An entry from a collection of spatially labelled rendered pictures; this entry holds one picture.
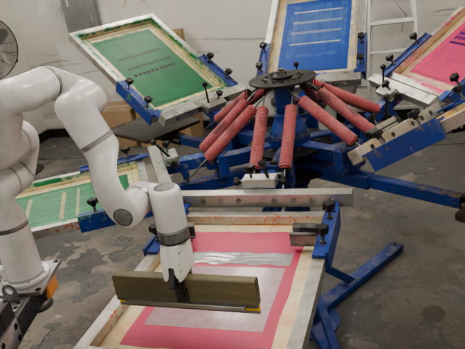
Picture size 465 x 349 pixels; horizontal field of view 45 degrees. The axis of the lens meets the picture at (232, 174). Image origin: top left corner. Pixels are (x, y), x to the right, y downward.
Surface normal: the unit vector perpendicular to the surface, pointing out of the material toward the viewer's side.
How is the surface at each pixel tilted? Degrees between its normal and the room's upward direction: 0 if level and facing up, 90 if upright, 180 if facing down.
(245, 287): 90
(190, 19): 90
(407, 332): 0
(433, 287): 0
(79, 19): 90
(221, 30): 90
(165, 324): 0
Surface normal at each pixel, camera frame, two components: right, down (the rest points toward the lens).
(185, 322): -0.15, -0.92
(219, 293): -0.28, 0.40
